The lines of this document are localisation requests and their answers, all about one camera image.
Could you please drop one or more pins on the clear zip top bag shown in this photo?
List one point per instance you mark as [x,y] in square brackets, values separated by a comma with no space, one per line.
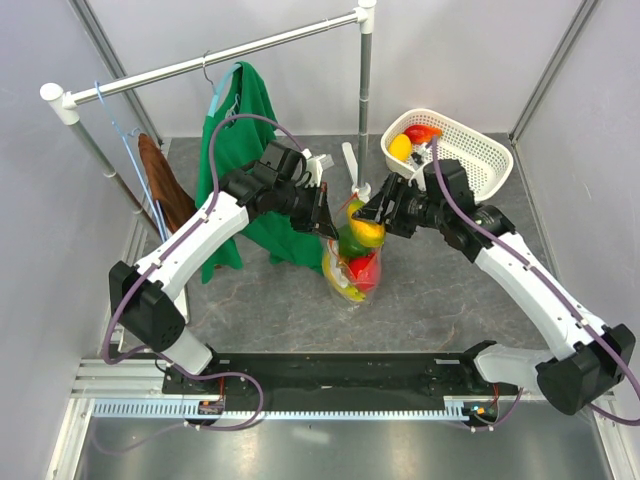
[332,246]

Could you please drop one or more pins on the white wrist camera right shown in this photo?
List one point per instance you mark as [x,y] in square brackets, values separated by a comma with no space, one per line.
[423,169]

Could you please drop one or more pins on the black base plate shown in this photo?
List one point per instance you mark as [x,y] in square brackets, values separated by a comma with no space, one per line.
[360,382]

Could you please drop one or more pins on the green bell pepper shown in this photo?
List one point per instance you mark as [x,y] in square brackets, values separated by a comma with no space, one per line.
[348,246]

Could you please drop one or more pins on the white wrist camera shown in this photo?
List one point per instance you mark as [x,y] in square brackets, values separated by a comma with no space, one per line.
[423,169]
[314,167]

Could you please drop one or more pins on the light blue hanger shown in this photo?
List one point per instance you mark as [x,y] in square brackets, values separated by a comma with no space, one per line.
[155,208]

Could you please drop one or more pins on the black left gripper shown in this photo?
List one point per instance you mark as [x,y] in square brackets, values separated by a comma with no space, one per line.
[324,225]

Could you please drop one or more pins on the red apple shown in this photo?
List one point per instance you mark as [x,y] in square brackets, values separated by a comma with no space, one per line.
[365,272]

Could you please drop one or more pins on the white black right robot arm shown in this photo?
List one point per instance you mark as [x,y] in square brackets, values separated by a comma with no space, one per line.
[584,357]

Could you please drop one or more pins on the aluminium frame rail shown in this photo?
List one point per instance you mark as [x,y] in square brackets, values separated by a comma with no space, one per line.
[146,378]

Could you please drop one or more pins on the brown towel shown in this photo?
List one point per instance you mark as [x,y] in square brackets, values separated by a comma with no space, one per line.
[177,206]

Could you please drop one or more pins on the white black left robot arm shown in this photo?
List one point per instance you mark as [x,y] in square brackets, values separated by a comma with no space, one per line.
[283,181]

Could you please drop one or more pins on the white clothes rack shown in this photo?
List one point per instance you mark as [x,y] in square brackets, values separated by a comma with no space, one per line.
[65,103]

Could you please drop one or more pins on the blue shirt hanger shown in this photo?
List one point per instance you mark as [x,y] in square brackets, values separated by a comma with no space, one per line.
[218,88]

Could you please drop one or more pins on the green shirt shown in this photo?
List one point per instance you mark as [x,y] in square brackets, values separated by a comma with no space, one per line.
[240,142]

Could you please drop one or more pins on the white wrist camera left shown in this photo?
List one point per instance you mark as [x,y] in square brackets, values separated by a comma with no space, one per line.
[314,167]

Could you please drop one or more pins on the yellow lemon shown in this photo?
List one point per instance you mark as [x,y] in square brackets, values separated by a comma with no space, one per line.
[400,147]

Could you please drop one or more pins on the yellow green mango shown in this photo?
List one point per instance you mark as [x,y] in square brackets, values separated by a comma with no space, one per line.
[370,235]

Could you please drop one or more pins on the slotted cable duct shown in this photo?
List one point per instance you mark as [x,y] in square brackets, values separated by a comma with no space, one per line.
[180,409]

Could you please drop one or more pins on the white plastic basket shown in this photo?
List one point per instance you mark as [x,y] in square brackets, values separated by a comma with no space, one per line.
[487,163]

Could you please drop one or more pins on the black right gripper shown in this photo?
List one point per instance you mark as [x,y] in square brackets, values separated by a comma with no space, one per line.
[397,190]

